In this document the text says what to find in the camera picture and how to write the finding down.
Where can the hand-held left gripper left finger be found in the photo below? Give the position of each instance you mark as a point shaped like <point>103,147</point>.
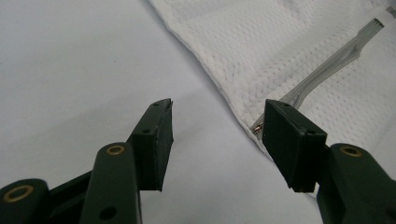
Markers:
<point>154,146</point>

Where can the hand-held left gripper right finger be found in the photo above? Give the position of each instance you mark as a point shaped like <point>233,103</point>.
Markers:
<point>291,146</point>

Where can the white mesh garment with zipper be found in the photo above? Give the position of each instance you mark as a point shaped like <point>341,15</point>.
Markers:
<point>280,53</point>

